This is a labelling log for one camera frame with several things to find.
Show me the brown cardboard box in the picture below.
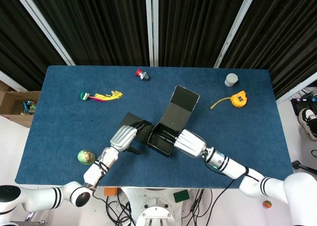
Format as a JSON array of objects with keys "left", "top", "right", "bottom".
[{"left": 0, "top": 81, "right": 42, "bottom": 129}]

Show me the white frame post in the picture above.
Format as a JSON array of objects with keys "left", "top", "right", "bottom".
[
  {"left": 275, "top": 71, "right": 317, "bottom": 105},
  {"left": 11, "top": 0, "right": 76, "bottom": 66},
  {"left": 213, "top": 0, "right": 260, "bottom": 68},
  {"left": 0, "top": 70, "right": 27, "bottom": 92},
  {"left": 145, "top": 0, "right": 159, "bottom": 67}
]

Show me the colourful toy pile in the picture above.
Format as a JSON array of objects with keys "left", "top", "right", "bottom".
[{"left": 22, "top": 100, "right": 38, "bottom": 115}]

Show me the black foot pedal controller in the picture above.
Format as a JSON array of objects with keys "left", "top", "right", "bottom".
[{"left": 291, "top": 88, "right": 317, "bottom": 116}]

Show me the red small figurine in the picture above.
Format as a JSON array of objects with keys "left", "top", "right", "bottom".
[{"left": 135, "top": 68, "right": 151, "bottom": 81}]

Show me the black pleated curtain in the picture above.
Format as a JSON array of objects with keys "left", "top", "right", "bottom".
[
  {"left": 0, "top": 0, "right": 67, "bottom": 92},
  {"left": 220, "top": 0, "right": 317, "bottom": 100},
  {"left": 157, "top": 0, "right": 246, "bottom": 68},
  {"left": 24, "top": 0, "right": 151, "bottom": 67}
]

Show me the black foldable cardboard box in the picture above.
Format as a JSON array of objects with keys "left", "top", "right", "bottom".
[{"left": 121, "top": 84, "right": 201, "bottom": 159}]

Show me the green yellow feather shuttlecock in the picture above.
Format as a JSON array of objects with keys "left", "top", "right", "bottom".
[{"left": 79, "top": 90, "right": 124, "bottom": 103}]

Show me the blue table cloth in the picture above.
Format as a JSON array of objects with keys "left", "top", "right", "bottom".
[{"left": 14, "top": 65, "right": 297, "bottom": 190}]

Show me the green block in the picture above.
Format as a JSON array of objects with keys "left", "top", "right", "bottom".
[{"left": 173, "top": 189, "right": 191, "bottom": 203}]

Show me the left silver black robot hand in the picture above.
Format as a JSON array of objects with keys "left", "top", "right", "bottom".
[{"left": 109, "top": 120, "right": 152, "bottom": 155}]

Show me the black floor stand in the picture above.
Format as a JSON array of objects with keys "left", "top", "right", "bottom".
[{"left": 291, "top": 160, "right": 317, "bottom": 173}]

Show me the white black sneaker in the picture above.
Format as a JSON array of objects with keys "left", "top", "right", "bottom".
[{"left": 298, "top": 108, "right": 317, "bottom": 141}]

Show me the yellow tape measure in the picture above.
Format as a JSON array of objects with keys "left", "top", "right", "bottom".
[{"left": 210, "top": 90, "right": 248, "bottom": 110}]

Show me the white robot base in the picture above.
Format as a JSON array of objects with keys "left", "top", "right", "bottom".
[{"left": 121, "top": 187, "right": 196, "bottom": 226}]

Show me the black cable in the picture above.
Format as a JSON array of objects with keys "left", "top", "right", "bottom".
[
  {"left": 185, "top": 188, "right": 220, "bottom": 226},
  {"left": 106, "top": 195, "right": 136, "bottom": 226}
]

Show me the small white jar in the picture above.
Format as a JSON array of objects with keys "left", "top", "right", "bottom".
[{"left": 224, "top": 73, "right": 240, "bottom": 87}]

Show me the green painted ornament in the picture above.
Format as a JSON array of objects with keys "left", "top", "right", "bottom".
[{"left": 77, "top": 149, "right": 96, "bottom": 166}]

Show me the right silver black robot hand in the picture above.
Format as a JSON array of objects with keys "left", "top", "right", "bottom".
[{"left": 155, "top": 128, "right": 208, "bottom": 159}]

